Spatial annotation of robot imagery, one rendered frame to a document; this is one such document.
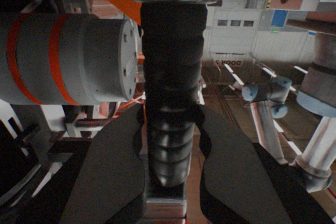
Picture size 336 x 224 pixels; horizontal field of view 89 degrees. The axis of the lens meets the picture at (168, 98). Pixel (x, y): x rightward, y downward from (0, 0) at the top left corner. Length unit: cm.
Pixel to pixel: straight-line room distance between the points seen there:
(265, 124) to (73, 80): 75
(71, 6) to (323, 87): 70
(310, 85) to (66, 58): 60
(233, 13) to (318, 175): 1317
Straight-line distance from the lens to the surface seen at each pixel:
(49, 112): 38
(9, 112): 46
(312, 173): 91
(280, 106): 97
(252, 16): 1421
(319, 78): 62
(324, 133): 83
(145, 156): 18
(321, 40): 61
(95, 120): 40
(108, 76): 24
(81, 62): 24
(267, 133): 85
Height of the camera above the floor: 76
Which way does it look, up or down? 29 degrees up
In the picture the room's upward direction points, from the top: 179 degrees counter-clockwise
